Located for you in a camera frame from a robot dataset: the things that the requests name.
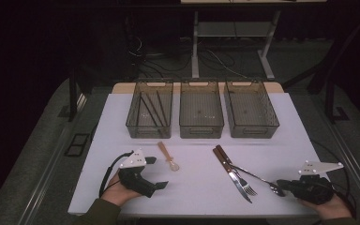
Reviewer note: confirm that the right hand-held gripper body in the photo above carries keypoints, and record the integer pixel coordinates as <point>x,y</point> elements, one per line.
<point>314,189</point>

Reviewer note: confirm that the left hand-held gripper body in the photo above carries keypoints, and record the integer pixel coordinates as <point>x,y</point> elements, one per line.
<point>134,181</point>

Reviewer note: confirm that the metal fork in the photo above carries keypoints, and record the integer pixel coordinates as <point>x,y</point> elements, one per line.
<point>253,175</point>

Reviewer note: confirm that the clear brown plastic bin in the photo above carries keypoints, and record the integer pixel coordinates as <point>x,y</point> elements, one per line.
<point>250,109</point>
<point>150,109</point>
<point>201,109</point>

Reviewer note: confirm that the black chopstick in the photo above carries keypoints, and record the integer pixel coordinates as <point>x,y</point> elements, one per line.
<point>150,109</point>

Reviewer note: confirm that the person's left hand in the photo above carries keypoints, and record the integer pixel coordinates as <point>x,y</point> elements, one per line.
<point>117,195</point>

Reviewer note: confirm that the person's right hand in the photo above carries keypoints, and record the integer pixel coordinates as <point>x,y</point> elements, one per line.
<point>328,209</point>

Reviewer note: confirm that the small tan spoon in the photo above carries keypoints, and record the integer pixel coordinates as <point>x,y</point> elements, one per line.
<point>167,155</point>

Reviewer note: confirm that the black metal stand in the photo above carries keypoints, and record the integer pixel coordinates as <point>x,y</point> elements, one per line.
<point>330,93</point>
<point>72,100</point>

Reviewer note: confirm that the metal floor rail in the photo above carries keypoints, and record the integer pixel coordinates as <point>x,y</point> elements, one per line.
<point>54,156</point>
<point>353,168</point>

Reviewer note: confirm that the black floor socket frame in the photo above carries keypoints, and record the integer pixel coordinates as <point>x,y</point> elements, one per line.
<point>75,150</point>

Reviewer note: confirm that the white desk with metal frame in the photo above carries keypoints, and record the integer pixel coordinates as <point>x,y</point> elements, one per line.
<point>195,47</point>

